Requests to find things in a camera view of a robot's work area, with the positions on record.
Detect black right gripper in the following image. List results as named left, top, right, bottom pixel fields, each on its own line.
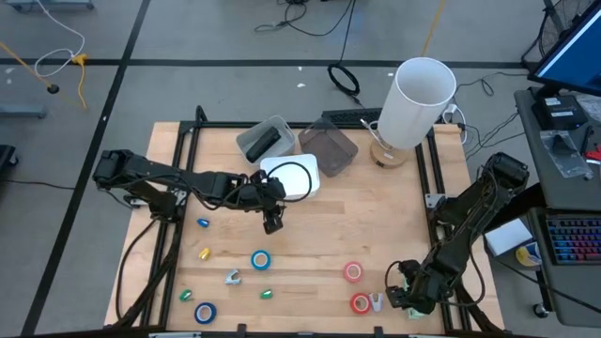
left=385, top=259, right=445, bottom=315

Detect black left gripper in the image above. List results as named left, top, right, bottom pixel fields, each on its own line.
left=233, top=169, right=287, bottom=236

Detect light blue tape roll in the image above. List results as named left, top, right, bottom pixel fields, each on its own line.
left=250, top=249, right=272, bottom=271

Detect red tape roll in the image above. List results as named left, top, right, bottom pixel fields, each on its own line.
left=342, top=261, right=364, bottom=284
left=349, top=293, right=372, bottom=315

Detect black stapler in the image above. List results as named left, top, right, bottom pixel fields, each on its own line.
left=245, top=126, right=282, bottom=164

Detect dark blue tape roll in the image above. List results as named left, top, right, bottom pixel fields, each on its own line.
left=193, top=301, right=218, bottom=325

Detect white plastic bin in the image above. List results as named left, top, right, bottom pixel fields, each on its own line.
left=259, top=153, right=322, bottom=202

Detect light grey plastic bin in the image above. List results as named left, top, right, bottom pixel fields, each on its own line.
left=236, top=115, right=297, bottom=166

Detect dark translucent plastic bin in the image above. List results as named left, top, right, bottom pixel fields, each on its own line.
left=298, top=117, right=359, bottom=178

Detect white cardboard box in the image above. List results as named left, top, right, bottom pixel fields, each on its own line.
left=484, top=218, right=534, bottom=257

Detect white cylindrical tube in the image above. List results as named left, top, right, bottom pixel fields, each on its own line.
left=369, top=56, right=458, bottom=170

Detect backlit rainbow keyboard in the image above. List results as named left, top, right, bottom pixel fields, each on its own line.
left=545, top=213, right=601, bottom=267

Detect grey side desk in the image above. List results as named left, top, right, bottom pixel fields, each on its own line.
left=514, top=86, right=601, bottom=329

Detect clear plastic bag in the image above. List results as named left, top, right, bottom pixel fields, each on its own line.
left=539, top=130, right=594, bottom=181

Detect black mini computer box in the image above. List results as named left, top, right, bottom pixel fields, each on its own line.
left=531, top=94, right=590, bottom=132

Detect grey metal floor base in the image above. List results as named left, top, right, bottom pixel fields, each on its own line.
left=3, top=0, right=96, bottom=12
left=0, top=103, right=49, bottom=120

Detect computer monitor blue screen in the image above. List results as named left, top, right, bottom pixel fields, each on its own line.
left=528, top=0, right=601, bottom=99

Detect black floor fan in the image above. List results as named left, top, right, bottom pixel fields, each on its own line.
left=520, top=0, right=597, bottom=71

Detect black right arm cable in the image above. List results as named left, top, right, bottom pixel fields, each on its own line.
left=384, top=260, right=403, bottom=290

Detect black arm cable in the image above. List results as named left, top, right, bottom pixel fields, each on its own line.
left=384, top=260, right=403, bottom=290
left=266, top=161, right=314, bottom=204

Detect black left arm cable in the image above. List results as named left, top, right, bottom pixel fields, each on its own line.
left=266, top=161, right=314, bottom=204

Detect black aluminium table frame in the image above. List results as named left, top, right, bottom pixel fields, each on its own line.
left=112, top=105, right=506, bottom=338

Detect coiled black cable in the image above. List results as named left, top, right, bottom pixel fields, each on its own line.
left=327, top=62, right=362, bottom=99

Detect white power adapter cable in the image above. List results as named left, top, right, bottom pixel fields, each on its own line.
left=439, top=101, right=470, bottom=146

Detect black floor cables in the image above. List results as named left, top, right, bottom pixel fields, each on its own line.
left=254, top=0, right=357, bottom=65

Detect yellow extension cable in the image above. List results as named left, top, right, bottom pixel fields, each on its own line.
left=0, top=40, right=89, bottom=111

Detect white floor cable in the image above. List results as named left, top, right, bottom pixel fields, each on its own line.
left=34, top=0, right=86, bottom=79

